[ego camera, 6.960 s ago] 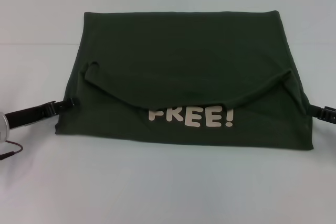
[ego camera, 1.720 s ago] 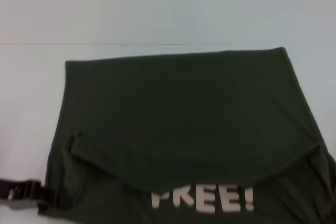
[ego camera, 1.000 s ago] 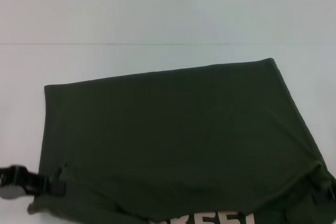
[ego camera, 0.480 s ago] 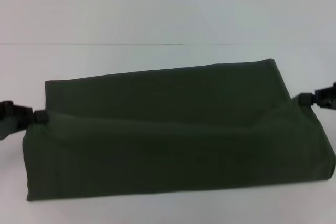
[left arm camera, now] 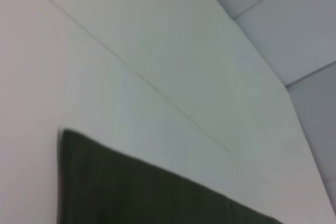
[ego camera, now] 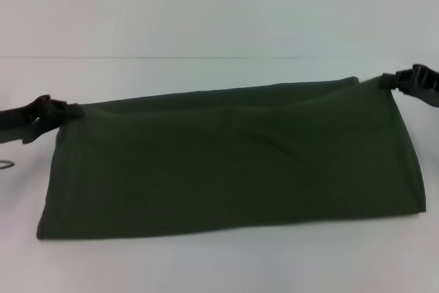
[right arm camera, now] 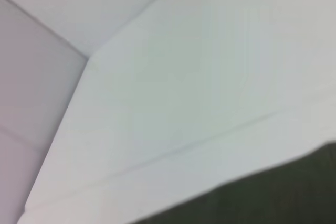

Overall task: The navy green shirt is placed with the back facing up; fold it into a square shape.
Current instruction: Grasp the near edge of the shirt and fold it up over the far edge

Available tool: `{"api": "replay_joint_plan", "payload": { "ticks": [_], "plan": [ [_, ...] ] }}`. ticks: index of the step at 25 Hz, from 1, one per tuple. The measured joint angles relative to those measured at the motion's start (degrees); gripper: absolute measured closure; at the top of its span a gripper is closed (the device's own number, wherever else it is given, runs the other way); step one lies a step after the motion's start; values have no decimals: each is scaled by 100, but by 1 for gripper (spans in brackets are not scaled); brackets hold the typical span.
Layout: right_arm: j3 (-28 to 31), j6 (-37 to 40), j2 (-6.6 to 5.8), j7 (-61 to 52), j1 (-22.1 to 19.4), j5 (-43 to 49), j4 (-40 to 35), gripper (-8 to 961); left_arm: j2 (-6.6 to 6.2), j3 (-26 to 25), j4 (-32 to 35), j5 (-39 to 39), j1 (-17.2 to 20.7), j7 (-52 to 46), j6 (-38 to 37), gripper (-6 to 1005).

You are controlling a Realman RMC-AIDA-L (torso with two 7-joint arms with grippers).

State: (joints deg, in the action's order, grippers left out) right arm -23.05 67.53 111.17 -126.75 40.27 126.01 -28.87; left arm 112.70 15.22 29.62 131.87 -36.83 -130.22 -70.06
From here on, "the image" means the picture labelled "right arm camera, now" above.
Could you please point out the dark green t-shirt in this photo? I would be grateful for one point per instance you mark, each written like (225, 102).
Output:
(275, 197)

